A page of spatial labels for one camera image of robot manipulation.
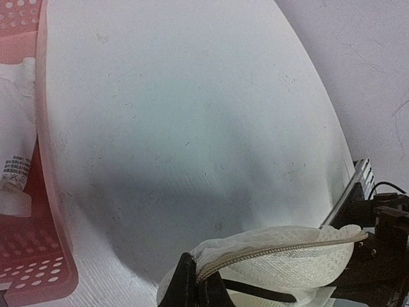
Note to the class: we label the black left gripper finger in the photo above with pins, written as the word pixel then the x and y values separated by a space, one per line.
pixel 185 290

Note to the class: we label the white mesh laundry bag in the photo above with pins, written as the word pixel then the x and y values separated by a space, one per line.
pixel 295 260

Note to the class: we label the white garment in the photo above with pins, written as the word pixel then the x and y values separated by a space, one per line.
pixel 18 135

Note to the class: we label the pink plastic basket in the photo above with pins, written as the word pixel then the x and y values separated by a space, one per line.
pixel 36 262

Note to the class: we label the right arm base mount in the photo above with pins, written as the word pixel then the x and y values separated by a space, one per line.
pixel 377 273

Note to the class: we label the aluminium front table rail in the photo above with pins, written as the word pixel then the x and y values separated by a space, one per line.
pixel 348 192

